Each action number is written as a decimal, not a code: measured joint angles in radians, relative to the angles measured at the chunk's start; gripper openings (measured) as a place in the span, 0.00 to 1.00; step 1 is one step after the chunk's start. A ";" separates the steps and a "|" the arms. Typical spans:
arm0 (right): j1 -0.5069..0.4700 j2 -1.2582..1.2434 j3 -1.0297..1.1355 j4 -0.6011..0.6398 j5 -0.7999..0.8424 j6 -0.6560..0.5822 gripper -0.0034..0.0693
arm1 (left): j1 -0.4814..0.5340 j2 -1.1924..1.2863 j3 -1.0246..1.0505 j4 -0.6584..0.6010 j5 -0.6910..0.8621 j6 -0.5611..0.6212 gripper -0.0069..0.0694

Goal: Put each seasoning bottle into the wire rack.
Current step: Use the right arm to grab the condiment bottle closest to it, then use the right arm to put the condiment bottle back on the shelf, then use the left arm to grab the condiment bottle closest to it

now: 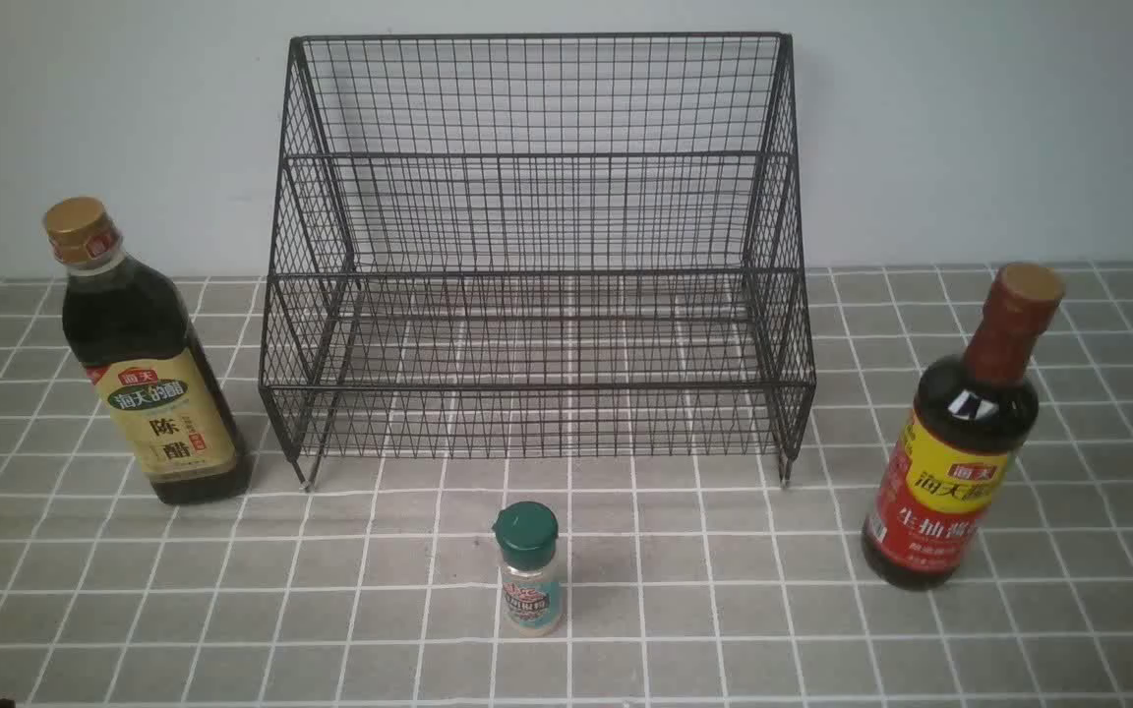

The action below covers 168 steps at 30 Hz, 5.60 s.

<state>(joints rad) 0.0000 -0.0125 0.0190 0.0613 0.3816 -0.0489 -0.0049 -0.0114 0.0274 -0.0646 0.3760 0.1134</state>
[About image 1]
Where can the small shaker bottle green cap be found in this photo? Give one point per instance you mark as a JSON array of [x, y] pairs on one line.
[[527, 536]]

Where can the soy sauce bottle red label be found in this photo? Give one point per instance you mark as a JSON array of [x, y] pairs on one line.
[[970, 415]]

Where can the dark vinegar bottle gold cap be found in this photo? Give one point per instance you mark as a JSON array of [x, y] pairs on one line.
[[129, 328]]

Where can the black wire mesh rack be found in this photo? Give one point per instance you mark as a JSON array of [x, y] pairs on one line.
[[538, 245]]

